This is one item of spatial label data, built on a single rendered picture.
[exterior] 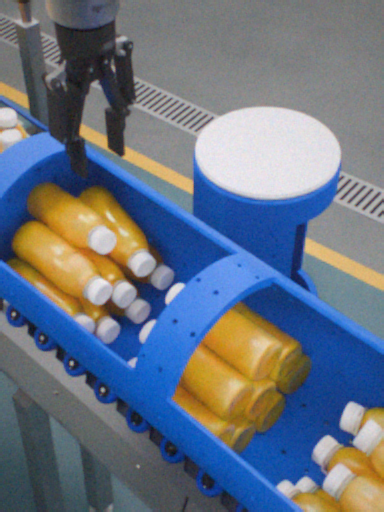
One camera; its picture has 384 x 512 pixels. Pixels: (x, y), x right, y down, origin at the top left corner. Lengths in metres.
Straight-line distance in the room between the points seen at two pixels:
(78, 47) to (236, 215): 0.62
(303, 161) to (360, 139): 1.82
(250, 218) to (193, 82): 2.16
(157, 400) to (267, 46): 2.95
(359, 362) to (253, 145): 0.58
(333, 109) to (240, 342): 2.52
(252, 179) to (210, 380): 0.55
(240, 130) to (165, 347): 0.70
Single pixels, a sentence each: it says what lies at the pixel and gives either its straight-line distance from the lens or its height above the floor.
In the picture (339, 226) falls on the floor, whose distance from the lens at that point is 3.10.
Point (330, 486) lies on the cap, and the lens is 1.14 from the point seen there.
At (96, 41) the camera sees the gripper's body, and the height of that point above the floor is 1.50.
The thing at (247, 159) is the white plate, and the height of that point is 1.04.
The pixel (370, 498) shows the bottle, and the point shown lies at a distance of 1.11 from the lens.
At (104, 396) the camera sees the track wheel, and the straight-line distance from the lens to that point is 1.39.
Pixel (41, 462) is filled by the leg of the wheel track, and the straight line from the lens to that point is 1.98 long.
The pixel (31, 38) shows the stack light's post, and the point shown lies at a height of 1.07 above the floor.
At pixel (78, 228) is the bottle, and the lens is 1.37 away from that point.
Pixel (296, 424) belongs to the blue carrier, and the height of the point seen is 0.97.
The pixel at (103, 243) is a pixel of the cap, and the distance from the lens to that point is 1.35.
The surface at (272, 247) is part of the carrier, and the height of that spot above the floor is 0.91.
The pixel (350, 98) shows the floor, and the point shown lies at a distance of 3.71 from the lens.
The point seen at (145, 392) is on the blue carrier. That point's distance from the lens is 1.19.
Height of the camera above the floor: 2.08
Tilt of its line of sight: 45 degrees down
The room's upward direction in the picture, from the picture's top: straight up
